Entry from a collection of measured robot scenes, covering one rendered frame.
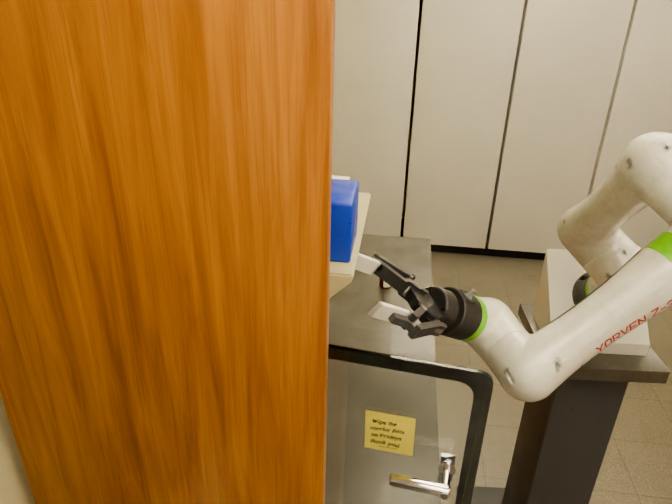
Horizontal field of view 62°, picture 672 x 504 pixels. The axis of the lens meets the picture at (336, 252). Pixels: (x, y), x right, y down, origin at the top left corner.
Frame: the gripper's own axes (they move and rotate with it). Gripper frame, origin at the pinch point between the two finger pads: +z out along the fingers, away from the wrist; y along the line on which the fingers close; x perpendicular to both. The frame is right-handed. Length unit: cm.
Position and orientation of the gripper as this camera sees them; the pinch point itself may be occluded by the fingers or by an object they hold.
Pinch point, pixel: (367, 284)
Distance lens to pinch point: 92.1
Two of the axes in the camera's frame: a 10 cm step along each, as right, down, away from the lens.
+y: 3.4, 6.6, -6.7
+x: -5.9, 7.0, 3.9
